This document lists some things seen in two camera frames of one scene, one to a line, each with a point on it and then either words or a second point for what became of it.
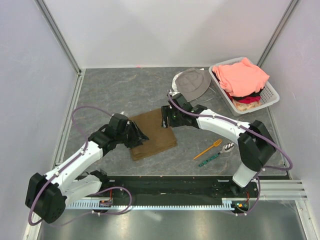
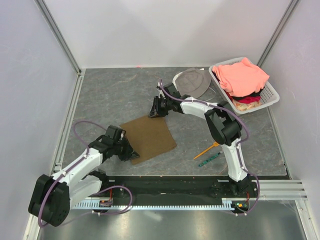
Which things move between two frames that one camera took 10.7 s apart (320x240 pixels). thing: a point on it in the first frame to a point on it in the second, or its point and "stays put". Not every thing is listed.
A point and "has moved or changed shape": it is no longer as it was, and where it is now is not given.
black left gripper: [137, 135] to [129, 151]
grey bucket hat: [192, 83] stays put
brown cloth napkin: [160, 139] has moved or changed shape
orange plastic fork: [217, 143] stays put
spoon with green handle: [226, 148] stays put
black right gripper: [166, 111] to [156, 111]
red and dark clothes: [248, 102] stays put
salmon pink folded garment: [242, 78] stays put
